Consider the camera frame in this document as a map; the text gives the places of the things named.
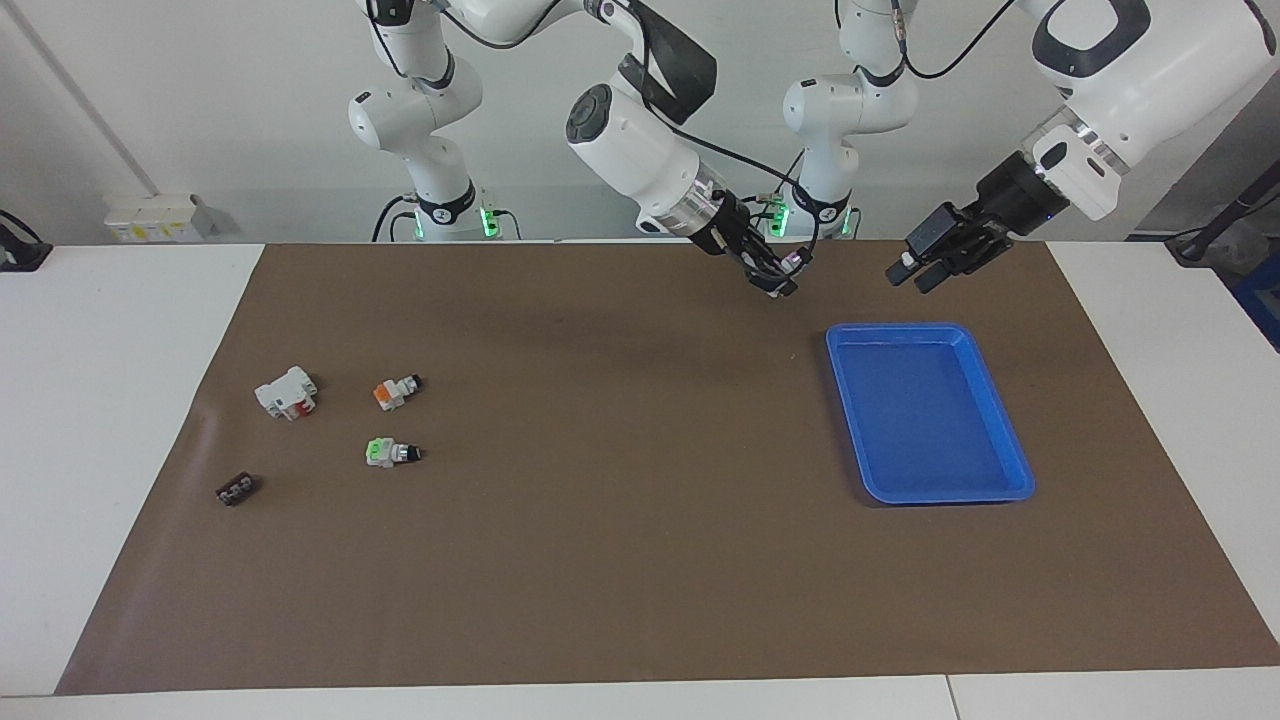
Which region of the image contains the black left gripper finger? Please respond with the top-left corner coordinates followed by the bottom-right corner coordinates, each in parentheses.
top-left (884, 202), bottom-right (987, 289)
top-left (914, 231), bottom-right (1007, 295)

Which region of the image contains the blue plastic tray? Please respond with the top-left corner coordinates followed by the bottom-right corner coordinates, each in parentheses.
top-left (825, 322), bottom-right (1037, 506)

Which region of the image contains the black stand pole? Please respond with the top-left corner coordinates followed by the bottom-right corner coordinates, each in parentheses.
top-left (1166, 158), bottom-right (1280, 267)

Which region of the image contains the blue crate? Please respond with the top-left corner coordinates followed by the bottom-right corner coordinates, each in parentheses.
top-left (1232, 250), bottom-right (1280, 353)

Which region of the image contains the brown table mat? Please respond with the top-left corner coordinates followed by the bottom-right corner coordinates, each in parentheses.
top-left (55, 240), bottom-right (1280, 697)

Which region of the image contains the white circuit breaker red lever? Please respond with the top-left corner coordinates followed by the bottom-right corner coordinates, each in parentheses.
top-left (254, 366), bottom-right (320, 422)

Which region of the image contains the black left base cable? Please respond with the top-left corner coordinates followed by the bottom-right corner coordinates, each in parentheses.
top-left (711, 150), bottom-right (807, 239)

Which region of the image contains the black base cable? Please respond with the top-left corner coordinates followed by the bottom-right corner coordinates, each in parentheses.
top-left (371, 193), bottom-right (413, 243)
top-left (711, 150), bottom-right (807, 239)

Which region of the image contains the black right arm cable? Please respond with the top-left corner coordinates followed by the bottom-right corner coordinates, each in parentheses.
top-left (625, 0), bottom-right (823, 263)

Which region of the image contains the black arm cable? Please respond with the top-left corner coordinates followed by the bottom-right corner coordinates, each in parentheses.
top-left (890, 0), bottom-right (1021, 81)
top-left (625, 0), bottom-right (823, 263)

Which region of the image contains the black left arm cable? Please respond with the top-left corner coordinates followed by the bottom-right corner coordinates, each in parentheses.
top-left (890, 0), bottom-right (1021, 81)

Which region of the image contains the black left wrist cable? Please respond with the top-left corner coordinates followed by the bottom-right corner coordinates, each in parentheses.
top-left (1244, 0), bottom-right (1280, 56)

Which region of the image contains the black right base cable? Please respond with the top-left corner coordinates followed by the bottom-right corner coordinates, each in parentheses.
top-left (371, 193), bottom-right (413, 243)

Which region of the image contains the green white knob switch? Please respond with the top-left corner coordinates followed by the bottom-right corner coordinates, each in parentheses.
top-left (364, 437), bottom-right (423, 470)

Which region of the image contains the white wall socket box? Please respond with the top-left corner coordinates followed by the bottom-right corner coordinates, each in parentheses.
top-left (103, 193), bottom-right (211, 244)

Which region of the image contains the black clamp mount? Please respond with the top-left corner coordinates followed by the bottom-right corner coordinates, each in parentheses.
top-left (0, 210), bottom-right (53, 273)

